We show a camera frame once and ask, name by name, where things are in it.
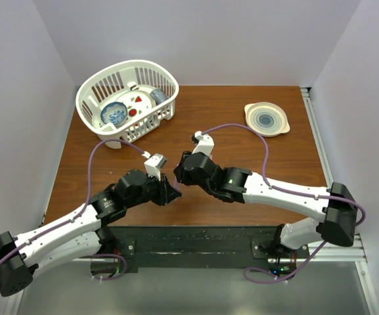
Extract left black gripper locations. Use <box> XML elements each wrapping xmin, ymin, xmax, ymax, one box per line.
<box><xmin>125</xmin><ymin>169</ymin><xmax>181</xmax><ymax>208</ymax></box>

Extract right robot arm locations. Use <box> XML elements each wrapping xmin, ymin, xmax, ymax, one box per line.
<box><xmin>173</xmin><ymin>152</ymin><xmax>359</xmax><ymax>258</ymax></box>

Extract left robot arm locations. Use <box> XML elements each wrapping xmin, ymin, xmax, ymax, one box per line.
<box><xmin>0</xmin><ymin>169</ymin><xmax>182</xmax><ymax>297</ymax></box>

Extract grey blue cup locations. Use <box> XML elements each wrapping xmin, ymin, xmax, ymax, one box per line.
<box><xmin>150</xmin><ymin>88</ymin><xmax>169</xmax><ymax>105</ymax></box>

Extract beige plate blue rings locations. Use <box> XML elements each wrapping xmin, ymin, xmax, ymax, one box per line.
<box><xmin>243</xmin><ymin>102</ymin><xmax>291</xmax><ymax>137</ymax></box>

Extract white strawberry plate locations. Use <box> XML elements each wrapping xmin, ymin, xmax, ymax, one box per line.
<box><xmin>115</xmin><ymin>90</ymin><xmax>156</xmax><ymax>121</ymax></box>

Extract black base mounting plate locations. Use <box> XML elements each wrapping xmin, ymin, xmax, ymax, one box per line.
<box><xmin>90</xmin><ymin>226</ymin><xmax>309</xmax><ymax>278</ymax></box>

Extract blue patterned bowl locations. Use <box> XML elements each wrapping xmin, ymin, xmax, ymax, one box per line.
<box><xmin>100</xmin><ymin>102</ymin><xmax>127</xmax><ymax>126</ymax></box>

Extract white plastic dish basket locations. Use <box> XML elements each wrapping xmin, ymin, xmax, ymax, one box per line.
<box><xmin>75</xmin><ymin>60</ymin><xmax>179</xmax><ymax>142</ymax></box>

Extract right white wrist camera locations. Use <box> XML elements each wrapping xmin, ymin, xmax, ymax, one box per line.
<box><xmin>191</xmin><ymin>131</ymin><xmax>215</xmax><ymax>156</ymax></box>

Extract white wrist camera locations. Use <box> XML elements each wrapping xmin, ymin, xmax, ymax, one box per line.
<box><xmin>191</xmin><ymin>131</ymin><xmax>215</xmax><ymax>156</ymax></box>
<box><xmin>144</xmin><ymin>154</ymin><xmax>167</xmax><ymax>180</ymax></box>

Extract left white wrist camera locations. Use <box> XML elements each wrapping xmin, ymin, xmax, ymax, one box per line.
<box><xmin>144</xmin><ymin>154</ymin><xmax>167</xmax><ymax>180</ymax></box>

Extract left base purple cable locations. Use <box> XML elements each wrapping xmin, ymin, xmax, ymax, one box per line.
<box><xmin>90</xmin><ymin>254</ymin><xmax>127</xmax><ymax>282</ymax></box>

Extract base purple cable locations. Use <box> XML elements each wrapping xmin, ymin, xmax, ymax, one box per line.
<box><xmin>90</xmin><ymin>254</ymin><xmax>127</xmax><ymax>282</ymax></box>
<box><xmin>243</xmin><ymin>241</ymin><xmax>328</xmax><ymax>285</ymax></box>

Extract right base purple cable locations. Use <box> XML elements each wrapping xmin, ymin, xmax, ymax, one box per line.
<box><xmin>243</xmin><ymin>241</ymin><xmax>328</xmax><ymax>285</ymax></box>

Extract aluminium frame rail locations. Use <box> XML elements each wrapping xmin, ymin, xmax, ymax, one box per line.
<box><xmin>300</xmin><ymin>87</ymin><xmax>379</xmax><ymax>314</ymax></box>

